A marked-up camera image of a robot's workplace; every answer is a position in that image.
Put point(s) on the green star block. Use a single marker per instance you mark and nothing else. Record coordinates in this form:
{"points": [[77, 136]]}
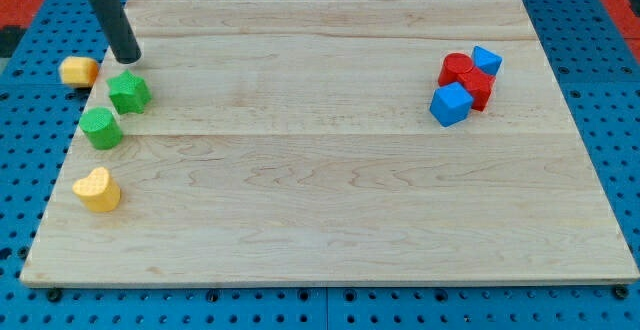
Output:
{"points": [[128, 93]]}

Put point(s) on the red star block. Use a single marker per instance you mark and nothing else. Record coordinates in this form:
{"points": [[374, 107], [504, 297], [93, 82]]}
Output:
{"points": [[479, 85]]}

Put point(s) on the light wooden board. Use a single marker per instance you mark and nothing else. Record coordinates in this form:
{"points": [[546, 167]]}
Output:
{"points": [[289, 143]]}

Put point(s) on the large blue cube block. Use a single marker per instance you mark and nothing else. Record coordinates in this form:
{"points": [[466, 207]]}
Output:
{"points": [[451, 104]]}

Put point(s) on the red cylinder block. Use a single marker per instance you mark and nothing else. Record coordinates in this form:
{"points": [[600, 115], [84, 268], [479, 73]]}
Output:
{"points": [[453, 65]]}

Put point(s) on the small blue triangle block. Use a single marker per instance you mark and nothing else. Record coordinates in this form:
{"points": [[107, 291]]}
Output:
{"points": [[487, 61]]}

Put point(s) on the green cylinder block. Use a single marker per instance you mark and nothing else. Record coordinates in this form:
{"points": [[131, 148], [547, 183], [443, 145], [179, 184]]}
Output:
{"points": [[101, 128]]}

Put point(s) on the yellow heart block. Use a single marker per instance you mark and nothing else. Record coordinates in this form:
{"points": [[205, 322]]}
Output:
{"points": [[98, 191]]}

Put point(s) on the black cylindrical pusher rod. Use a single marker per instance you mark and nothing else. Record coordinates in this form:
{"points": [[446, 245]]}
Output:
{"points": [[116, 27]]}

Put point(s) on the yellow hexagon block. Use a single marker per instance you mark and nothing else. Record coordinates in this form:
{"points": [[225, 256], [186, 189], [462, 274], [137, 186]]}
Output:
{"points": [[78, 72]]}

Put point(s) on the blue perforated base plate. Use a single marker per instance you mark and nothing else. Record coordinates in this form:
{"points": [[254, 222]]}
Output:
{"points": [[593, 48]]}

